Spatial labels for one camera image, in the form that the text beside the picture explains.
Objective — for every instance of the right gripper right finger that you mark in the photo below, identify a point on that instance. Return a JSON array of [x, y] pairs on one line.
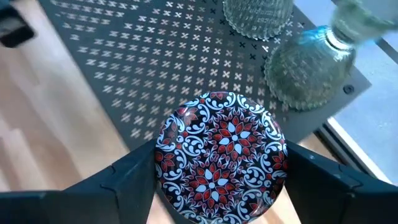
[[335, 199]]

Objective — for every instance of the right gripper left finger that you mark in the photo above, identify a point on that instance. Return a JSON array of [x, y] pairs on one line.
[[93, 205]]

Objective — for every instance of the black aluminium rig frame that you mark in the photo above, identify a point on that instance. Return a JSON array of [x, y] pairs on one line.
[[351, 154]]

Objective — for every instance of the black perforated metal shelf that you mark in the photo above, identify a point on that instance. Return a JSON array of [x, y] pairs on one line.
[[155, 62]]

